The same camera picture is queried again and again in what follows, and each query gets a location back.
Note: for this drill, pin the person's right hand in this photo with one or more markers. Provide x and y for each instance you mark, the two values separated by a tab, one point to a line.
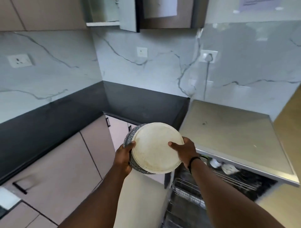
188	152

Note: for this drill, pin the person's left hand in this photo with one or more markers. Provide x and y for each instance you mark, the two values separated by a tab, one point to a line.
122	159

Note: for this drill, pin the dark speckled plate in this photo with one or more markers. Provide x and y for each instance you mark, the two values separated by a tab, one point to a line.
129	138

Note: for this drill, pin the small white cup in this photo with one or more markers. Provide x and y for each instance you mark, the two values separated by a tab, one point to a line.
214	163

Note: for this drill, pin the grey white plate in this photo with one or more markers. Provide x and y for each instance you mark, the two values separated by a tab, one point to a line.
155	148

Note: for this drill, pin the silver dishwasher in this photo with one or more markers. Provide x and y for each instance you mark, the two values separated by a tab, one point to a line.
235	136

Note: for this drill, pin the beige ribbed corner wall cabinet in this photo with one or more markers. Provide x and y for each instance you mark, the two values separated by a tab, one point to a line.
47	14

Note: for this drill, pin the person's right forearm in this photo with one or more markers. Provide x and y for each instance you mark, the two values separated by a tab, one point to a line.
223	202

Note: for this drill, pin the person's left forearm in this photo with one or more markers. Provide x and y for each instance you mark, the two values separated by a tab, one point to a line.
98	202

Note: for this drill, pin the pink base cabinet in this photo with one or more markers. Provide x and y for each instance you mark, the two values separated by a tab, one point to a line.
58	169

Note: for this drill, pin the black wristband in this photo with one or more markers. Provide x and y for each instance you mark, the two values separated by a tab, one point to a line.
194	159

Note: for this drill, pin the white paper with figure sketch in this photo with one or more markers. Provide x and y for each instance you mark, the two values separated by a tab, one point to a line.
160	9

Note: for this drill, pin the white wall socket with plug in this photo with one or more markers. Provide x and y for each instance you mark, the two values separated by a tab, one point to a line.
205	56

